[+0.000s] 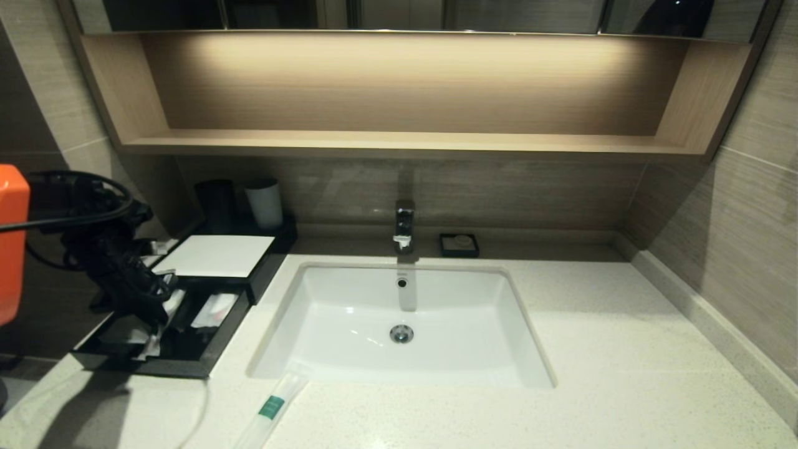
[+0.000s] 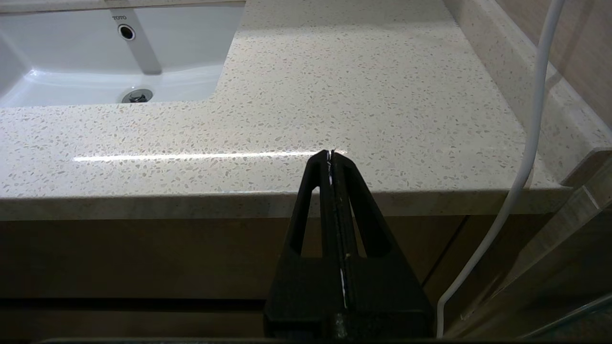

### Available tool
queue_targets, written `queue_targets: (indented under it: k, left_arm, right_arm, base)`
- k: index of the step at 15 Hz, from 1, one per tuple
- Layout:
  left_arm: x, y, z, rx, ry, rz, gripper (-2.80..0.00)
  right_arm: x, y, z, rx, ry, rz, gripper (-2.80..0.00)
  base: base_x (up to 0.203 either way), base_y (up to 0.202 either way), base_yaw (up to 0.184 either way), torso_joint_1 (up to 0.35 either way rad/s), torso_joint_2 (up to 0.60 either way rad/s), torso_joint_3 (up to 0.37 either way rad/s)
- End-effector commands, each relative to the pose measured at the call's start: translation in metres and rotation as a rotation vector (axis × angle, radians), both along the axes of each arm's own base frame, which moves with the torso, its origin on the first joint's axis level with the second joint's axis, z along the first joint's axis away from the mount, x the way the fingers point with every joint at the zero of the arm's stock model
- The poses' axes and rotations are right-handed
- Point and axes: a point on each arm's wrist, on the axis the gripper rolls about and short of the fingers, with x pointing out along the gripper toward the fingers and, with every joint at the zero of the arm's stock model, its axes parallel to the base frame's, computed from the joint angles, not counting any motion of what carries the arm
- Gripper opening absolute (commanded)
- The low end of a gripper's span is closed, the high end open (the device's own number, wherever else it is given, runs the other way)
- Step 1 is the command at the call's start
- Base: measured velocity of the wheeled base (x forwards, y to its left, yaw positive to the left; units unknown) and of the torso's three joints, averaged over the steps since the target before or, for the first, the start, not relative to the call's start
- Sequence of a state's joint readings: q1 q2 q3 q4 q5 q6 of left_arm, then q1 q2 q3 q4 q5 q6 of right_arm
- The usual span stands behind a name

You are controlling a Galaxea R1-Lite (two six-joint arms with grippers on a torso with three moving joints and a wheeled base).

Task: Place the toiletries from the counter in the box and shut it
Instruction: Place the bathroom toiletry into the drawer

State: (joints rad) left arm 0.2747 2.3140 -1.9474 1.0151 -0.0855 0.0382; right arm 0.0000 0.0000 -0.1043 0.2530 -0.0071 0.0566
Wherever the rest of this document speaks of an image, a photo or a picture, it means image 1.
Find clear toothbrush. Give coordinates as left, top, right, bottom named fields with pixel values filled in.
left=133, top=289, right=188, bottom=362

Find glossy black drawer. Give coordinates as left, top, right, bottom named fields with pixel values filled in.
left=70, top=281, right=253, bottom=379

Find black cup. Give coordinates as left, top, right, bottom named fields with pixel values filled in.
left=195, top=180, right=238, bottom=235

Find white packet with green band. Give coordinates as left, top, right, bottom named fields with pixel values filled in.
left=234, top=372, right=309, bottom=449

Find white packet with pink print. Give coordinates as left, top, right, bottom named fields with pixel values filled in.
left=190, top=292, right=240, bottom=329

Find white cup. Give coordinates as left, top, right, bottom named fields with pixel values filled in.
left=245, top=179, right=284, bottom=231

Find chrome faucet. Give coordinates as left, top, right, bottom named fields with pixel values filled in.
left=393, top=200, right=417, bottom=255

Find white sink basin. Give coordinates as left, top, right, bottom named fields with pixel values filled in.
left=249, top=262, right=555, bottom=389

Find black soap dish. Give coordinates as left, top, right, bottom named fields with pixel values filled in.
left=439, top=233, right=480, bottom=259

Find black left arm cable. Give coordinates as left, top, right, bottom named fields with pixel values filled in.
left=0, top=171, right=136, bottom=269

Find wooden wall niche shelf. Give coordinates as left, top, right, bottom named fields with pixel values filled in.
left=80, top=31, right=754, bottom=163

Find mirrored wall cabinet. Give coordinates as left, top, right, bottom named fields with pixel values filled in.
left=61, top=0, right=783, bottom=42

